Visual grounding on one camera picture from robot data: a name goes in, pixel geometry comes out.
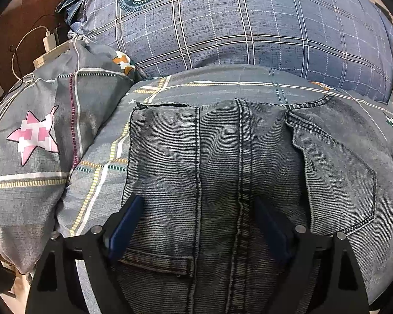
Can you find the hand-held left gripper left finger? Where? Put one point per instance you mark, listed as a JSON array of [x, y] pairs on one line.
[[126, 229]]

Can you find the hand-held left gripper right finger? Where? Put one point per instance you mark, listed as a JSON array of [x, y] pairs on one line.
[[271, 232]]

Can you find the grey denim pants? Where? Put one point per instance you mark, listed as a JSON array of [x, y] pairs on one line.
[[216, 170]]

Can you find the grey star-print bed sheet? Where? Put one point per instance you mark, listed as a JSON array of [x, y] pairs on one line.
[[101, 157]]

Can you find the grey star-print pillow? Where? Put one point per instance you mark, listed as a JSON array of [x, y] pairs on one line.
[[36, 170]]

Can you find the white box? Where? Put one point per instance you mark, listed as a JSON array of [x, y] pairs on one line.
[[49, 58]]

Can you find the blue plaid pillow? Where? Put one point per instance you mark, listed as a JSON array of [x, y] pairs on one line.
[[232, 32]]

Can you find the dark blue denim cloth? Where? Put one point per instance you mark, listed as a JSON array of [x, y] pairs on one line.
[[75, 3]]

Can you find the brown wooden nightstand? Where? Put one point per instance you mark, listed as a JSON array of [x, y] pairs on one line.
[[16, 16]]

